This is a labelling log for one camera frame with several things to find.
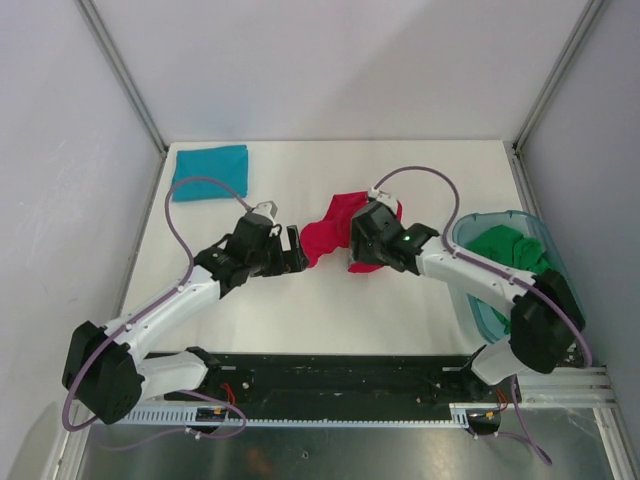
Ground red t shirt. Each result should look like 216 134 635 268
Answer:
299 189 405 275

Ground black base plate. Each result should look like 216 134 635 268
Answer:
193 353 509 404

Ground folded teal t shirt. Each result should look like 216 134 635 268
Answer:
171 144 249 203

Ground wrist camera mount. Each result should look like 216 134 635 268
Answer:
367 186 397 206
251 200 278 224

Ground aluminium frame post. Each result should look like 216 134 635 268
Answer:
514 0 609 151
74 0 169 154

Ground right aluminium frame post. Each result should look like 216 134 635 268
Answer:
514 0 609 151

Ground white slotted cable duct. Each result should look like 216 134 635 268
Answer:
118 405 469 429

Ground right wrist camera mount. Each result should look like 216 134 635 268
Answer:
367 186 397 206

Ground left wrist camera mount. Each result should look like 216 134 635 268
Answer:
251 200 278 224

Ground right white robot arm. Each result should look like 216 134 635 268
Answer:
350 200 585 401

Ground green t shirt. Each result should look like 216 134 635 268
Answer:
464 225 558 343

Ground translucent blue plastic bin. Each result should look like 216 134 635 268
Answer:
451 210 582 344

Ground left aluminium frame post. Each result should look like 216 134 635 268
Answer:
74 0 169 154

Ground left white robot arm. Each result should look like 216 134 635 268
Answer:
62 211 308 424

